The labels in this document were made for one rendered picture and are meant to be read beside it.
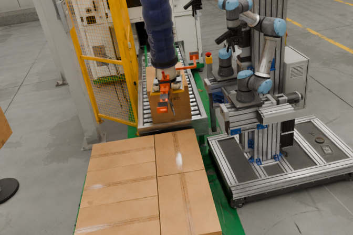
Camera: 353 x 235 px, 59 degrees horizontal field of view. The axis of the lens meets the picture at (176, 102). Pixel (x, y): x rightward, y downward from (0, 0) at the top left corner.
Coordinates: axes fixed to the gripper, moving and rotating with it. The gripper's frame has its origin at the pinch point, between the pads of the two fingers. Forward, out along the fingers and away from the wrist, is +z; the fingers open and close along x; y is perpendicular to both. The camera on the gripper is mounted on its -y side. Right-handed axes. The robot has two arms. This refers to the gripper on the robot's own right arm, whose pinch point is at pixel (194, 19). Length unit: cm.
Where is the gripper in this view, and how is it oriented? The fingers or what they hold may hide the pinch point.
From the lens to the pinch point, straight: 297.1
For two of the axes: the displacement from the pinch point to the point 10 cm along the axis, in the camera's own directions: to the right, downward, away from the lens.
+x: -1.8, -4.8, 8.6
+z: 1.2, 8.6, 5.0
